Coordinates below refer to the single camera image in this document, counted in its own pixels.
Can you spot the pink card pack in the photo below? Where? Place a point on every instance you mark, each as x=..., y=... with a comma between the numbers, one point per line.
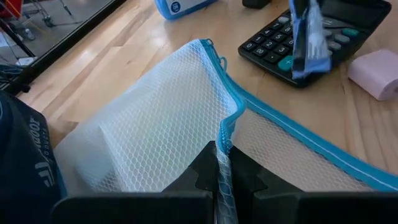
x=376, y=74

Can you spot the black metal table frame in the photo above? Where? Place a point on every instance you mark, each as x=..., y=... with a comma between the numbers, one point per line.
x=62, y=46

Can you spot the black rectangular device box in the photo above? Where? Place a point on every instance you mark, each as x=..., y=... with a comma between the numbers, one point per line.
x=255, y=3

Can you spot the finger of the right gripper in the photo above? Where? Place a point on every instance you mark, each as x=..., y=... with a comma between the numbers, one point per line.
x=299, y=37
x=317, y=46

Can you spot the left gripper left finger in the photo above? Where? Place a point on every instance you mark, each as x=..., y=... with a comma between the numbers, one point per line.
x=140, y=208

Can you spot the white mesh blue-zipper pouch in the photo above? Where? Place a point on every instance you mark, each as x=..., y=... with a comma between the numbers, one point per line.
x=161, y=118

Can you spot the dark blue Outdoor Products backpack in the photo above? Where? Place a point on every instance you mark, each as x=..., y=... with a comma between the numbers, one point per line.
x=21, y=155

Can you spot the blue first aid kit box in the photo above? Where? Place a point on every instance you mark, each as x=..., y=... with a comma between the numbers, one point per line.
x=183, y=7

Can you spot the wheeled stand legs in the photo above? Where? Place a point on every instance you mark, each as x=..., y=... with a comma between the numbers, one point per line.
x=46, y=17

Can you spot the black desk calculator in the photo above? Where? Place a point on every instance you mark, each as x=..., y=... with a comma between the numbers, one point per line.
x=267, y=40

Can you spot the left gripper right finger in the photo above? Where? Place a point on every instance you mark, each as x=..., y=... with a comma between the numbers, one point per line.
x=311, y=208

